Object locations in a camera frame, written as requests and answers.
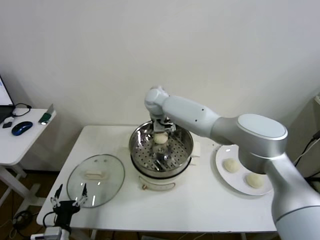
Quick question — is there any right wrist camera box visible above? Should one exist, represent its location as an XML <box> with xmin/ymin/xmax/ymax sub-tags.
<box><xmin>164</xmin><ymin>119</ymin><xmax>177</xmax><ymax>132</ymax></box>

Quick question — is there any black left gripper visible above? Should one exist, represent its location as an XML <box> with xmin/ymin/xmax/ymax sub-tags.
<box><xmin>50</xmin><ymin>183</ymin><xmax>89</xmax><ymax>228</ymax></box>

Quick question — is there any black floor cable coil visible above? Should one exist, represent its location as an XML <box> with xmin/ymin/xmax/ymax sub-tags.
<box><xmin>10</xmin><ymin>209</ymin><xmax>39</xmax><ymax>237</ymax></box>

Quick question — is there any white side table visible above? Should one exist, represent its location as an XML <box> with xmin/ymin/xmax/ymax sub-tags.
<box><xmin>0</xmin><ymin>107</ymin><xmax>58</xmax><ymax>213</ymax></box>

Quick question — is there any black wall power cable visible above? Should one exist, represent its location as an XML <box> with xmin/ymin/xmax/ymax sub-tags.
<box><xmin>292</xmin><ymin>131</ymin><xmax>320</xmax><ymax>181</ymax></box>

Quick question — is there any black laptop computer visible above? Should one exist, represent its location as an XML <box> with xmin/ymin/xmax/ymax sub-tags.
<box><xmin>0</xmin><ymin>73</ymin><xmax>16</xmax><ymax>124</ymax></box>

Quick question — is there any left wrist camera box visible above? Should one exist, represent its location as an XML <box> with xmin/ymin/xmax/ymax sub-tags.
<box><xmin>44</xmin><ymin>226</ymin><xmax>63</xmax><ymax>240</ymax></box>

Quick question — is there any stainless steel steamer basket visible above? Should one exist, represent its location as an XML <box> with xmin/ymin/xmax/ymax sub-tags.
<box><xmin>128</xmin><ymin>121</ymin><xmax>202</xmax><ymax>176</ymax></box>

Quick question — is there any white steamed baozi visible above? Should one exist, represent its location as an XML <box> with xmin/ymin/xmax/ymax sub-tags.
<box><xmin>152</xmin><ymin>132</ymin><xmax>168</xmax><ymax>145</ymax></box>
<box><xmin>222</xmin><ymin>159</ymin><xmax>240</xmax><ymax>174</ymax></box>
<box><xmin>244</xmin><ymin>172</ymin><xmax>266</xmax><ymax>189</ymax></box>

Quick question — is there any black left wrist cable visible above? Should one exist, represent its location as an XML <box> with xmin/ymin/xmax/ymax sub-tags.
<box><xmin>43</xmin><ymin>211</ymin><xmax>58</xmax><ymax>229</ymax></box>

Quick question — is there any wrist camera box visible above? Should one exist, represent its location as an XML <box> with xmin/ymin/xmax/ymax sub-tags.
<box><xmin>44</xmin><ymin>226</ymin><xmax>63</xmax><ymax>240</ymax></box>
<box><xmin>164</xmin><ymin>119</ymin><xmax>177</xmax><ymax>132</ymax></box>

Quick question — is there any white electric cooker pot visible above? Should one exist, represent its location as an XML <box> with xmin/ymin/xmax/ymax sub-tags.
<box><xmin>124</xmin><ymin>144</ymin><xmax>201</xmax><ymax>193</ymax></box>

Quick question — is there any thin black looped cable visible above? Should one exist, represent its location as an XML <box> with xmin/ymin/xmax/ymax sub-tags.
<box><xmin>12</xmin><ymin>102</ymin><xmax>33</xmax><ymax>118</ymax></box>

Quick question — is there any green handled scraper tool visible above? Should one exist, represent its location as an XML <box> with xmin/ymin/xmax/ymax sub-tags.
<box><xmin>38</xmin><ymin>103</ymin><xmax>56</xmax><ymax>125</ymax></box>

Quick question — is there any round glass pot lid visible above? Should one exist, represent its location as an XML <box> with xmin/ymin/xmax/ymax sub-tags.
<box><xmin>66</xmin><ymin>154</ymin><xmax>126</xmax><ymax>209</ymax></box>

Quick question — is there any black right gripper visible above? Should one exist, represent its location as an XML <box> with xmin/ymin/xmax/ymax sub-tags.
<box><xmin>149</xmin><ymin>118</ymin><xmax>174</xmax><ymax>145</ymax></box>

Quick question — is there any blue computer mouse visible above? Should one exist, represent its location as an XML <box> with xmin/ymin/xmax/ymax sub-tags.
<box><xmin>11</xmin><ymin>120</ymin><xmax>34</xmax><ymax>137</ymax></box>

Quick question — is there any white round plate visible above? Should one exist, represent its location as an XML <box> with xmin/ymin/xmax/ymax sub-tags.
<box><xmin>212</xmin><ymin>143</ymin><xmax>275</xmax><ymax>196</ymax></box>

